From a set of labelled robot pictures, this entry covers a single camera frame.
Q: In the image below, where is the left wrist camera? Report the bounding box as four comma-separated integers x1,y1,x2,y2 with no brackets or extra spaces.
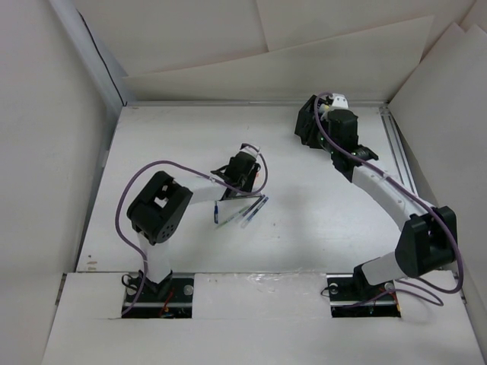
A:
240,143,261,159

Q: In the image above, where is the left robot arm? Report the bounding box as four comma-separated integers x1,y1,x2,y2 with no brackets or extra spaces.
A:
127,144,260,302

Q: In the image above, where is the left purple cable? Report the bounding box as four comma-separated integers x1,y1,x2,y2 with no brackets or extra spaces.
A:
115,142,270,316

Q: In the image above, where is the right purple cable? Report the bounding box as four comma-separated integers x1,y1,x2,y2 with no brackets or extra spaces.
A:
314,90,461,308

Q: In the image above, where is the blue cap gel pen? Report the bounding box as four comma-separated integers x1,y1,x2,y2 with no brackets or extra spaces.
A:
241,196,269,228

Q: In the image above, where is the dark cap gel pen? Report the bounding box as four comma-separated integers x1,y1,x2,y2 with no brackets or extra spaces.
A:
236,195,266,223

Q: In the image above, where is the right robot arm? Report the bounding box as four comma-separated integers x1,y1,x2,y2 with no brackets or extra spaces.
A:
294,92,463,300

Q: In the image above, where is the purple cable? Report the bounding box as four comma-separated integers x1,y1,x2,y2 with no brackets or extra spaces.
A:
314,90,461,308
115,142,270,316

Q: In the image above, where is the green gel pen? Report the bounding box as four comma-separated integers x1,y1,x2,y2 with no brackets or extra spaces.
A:
215,205,250,230

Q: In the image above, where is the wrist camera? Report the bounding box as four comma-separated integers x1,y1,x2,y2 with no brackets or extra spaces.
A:
240,143,261,159
327,93,349,110

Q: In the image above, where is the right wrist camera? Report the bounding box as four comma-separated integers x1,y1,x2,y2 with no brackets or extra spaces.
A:
327,93,349,110

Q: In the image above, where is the black slotted organizer box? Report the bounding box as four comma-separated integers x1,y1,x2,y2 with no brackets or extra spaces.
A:
294,95,322,149

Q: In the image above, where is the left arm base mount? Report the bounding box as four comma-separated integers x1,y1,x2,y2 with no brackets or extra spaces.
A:
121,271,195,319

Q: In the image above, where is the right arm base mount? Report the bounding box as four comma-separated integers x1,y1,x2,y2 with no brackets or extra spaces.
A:
320,274,401,319

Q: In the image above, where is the aluminium rail right side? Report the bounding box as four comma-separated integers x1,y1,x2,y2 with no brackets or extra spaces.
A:
379,107,467,305

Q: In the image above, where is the black pen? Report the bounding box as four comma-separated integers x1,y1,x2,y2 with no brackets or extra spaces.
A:
227,194,262,201

